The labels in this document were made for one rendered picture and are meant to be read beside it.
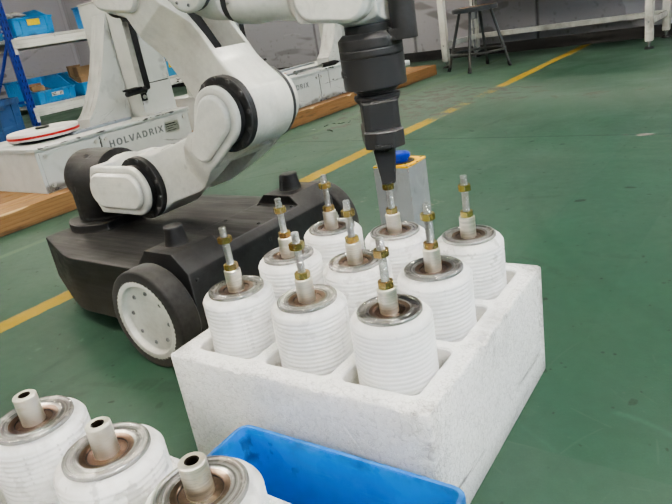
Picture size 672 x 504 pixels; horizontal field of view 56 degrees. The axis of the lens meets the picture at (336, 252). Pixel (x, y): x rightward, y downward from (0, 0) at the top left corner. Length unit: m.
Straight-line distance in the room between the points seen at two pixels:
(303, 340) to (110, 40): 2.60
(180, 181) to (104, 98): 1.81
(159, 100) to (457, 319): 2.58
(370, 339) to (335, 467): 0.15
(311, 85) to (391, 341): 3.34
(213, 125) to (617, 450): 0.83
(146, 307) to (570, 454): 0.77
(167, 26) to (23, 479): 0.86
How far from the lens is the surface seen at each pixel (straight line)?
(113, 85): 3.19
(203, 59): 1.24
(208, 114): 1.19
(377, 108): 0.87
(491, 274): 0.89
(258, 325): 0.83
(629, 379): 1.05
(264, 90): 1.19
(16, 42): 5.78
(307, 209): 1.41
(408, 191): 1.09
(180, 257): 1.19
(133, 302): 1.26
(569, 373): 1.05
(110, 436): 0.59
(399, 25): 0.87
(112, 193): 1.51
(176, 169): 1.38
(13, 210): 2.67
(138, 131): 3.04
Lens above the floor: 0.57
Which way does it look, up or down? 21 degrees down
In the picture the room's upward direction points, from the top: 10 degrees counter-clockwise
